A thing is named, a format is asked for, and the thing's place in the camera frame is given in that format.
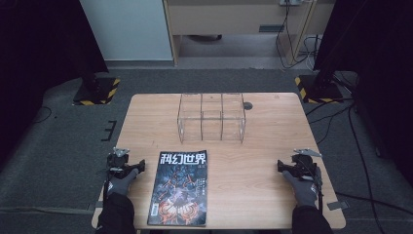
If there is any thick black floor cable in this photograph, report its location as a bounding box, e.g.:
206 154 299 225
334 191 413 216

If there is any black yellow striped stand base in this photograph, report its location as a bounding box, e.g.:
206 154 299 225
294 72 345 105
72 72 122 106

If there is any clear acrylic divided rack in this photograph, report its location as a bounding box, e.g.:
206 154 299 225
176 92 247 144

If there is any white panel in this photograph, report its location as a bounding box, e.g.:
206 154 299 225
79 0 174 62

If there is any thin black floor cable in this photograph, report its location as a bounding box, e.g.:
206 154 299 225
304 97 355 146

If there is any black looped floor cable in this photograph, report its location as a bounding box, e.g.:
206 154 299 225
33 105 54 125

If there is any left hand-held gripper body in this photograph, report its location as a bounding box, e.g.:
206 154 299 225
106 147 131 179

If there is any dark curtain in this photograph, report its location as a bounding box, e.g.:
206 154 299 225
0 0 110 165
313 0 413 178

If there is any dark cover magazine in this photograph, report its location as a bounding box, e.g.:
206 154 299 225
146 149 209 228

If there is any grey tape strip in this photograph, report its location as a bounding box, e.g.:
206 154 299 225
87 200 105 212
326 200 351 212

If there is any long black floor cable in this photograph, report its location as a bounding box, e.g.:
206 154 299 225
347 105 380 234

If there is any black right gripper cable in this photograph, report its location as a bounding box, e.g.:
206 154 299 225
311 164 325 215

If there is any black cable bundle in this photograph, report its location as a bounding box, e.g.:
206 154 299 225
275 0 323 71

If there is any person's right hand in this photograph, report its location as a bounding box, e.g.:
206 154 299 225
282 170 319 208

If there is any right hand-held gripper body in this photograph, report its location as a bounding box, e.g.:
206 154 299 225
290 148 323 182

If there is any person's left hand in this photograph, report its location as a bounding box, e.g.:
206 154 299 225
106 168 140 197

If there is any light wooden desk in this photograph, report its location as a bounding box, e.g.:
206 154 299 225
162 0 336 67

